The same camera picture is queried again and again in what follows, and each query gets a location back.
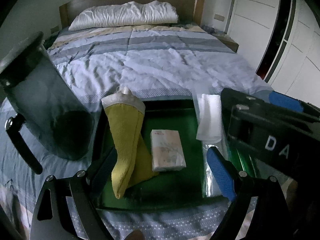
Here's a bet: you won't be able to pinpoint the clear plastic bag roll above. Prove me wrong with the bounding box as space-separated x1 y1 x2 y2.
191 84 230 198

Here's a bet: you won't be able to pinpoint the white tissue pack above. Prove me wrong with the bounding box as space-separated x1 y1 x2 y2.
150 129 187 172

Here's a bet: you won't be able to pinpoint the black box lid handle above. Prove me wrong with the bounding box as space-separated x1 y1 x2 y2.
4 113 43 174

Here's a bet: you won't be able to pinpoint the white wardrobe doors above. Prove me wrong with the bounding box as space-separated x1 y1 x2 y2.
202 0 320 106

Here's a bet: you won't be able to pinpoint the yellow towel with white trim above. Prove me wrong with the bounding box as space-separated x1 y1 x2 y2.
101 87 158 199

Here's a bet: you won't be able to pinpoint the wooden nightstand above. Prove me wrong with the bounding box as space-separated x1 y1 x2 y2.
201 25 239 53

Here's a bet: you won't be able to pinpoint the white pillow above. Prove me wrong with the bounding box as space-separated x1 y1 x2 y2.
68 1 178 31

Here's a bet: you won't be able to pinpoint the white cloth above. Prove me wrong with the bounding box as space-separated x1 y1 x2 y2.
196 94 222 144

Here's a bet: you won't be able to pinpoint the blue grey striped bed quilt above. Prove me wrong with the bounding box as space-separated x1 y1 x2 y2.
1 25 273 239

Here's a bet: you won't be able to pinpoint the wooden headboard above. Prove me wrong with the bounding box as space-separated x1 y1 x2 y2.
58 0 206 29

